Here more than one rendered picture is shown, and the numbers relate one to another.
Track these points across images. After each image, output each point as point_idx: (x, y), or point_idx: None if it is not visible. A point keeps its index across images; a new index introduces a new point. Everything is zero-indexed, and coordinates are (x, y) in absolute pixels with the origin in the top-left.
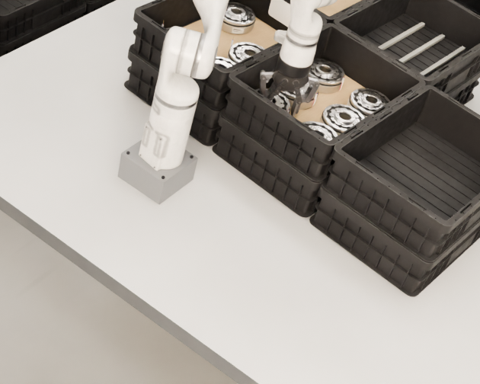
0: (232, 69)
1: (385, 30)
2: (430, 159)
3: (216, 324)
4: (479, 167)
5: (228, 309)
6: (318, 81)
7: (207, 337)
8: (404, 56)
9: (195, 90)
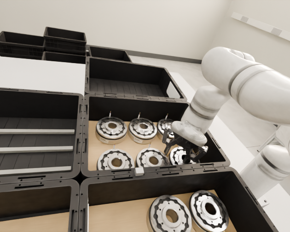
0: (226, 167)
1: None
2: None
3: (223, 130)
4: (91, 86)
5: (217, 131)
6: (167, 125)
7: (227, 129)
8: None
9: (270, 146)
